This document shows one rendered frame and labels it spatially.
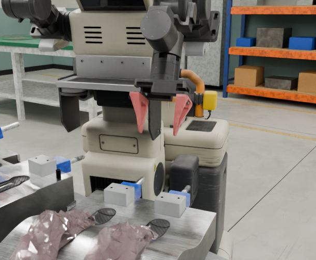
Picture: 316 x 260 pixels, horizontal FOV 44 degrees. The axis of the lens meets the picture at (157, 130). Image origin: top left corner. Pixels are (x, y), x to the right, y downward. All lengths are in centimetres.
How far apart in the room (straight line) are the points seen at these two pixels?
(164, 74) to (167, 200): 24
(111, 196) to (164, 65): 27
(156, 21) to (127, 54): 38
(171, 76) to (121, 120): 44
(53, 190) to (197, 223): 29
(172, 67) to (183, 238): 32
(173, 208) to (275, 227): 177
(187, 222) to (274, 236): 168
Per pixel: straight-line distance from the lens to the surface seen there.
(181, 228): 69
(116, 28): 108
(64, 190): 82
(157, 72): 75
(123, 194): 76
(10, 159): 98
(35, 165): 85
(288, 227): 248
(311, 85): 552
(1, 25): 848
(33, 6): 107
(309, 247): 233
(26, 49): 448
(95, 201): 79
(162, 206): 73
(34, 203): 79
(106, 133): 115
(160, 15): 72
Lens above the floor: 121
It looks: 17 degrees down
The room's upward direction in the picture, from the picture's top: straight up
